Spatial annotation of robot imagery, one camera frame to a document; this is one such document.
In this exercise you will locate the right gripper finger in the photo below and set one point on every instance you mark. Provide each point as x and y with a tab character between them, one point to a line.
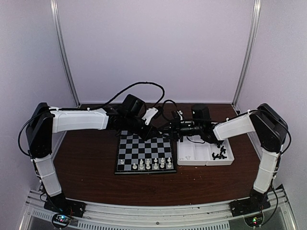
168	137
165	127

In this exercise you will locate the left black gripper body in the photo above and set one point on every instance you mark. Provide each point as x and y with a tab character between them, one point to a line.
131	126

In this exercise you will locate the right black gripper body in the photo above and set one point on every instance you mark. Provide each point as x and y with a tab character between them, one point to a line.
186	130

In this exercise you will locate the white queen chess piece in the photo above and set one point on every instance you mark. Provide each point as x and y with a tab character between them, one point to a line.
148	166

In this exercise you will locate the black grey chess board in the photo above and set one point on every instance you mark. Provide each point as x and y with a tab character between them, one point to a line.
132	149

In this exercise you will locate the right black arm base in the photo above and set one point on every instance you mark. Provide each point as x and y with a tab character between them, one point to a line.
254	203

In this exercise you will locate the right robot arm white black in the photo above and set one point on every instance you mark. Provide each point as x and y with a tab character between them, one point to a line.
270	127

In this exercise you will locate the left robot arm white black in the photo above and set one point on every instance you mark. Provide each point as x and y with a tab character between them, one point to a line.
47	121

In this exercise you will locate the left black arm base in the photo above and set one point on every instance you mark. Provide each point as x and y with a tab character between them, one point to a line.
60	204

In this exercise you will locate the black chess pieces lower pile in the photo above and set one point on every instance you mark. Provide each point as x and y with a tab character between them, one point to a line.
221	154

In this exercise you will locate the right controller board with LEDs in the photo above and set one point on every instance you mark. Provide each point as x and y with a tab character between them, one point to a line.
254	221

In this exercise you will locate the controller board with leds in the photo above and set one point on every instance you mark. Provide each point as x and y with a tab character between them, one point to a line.
254	221
60	220

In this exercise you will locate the left controller board with LEDs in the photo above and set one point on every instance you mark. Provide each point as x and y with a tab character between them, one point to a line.
60	220

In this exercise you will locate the white divided plastic tray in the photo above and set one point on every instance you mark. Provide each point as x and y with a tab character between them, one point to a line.
201	154

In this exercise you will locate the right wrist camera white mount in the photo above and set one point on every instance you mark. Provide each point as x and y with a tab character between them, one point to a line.
177	115

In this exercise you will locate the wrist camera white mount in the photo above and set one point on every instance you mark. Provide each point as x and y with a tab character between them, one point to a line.
177	115
149	115

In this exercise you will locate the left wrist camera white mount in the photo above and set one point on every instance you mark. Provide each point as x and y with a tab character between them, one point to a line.
149	115

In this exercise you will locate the aluminium front rail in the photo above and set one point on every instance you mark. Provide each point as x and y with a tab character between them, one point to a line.
211	216

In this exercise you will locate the right aluminium frame post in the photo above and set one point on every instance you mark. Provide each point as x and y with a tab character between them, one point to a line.
254	24

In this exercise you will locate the aluminium frame post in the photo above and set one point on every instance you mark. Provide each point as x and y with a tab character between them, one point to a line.
254	24
62	49

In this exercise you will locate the left aluminium frame post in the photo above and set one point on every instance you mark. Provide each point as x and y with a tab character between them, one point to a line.
62	49

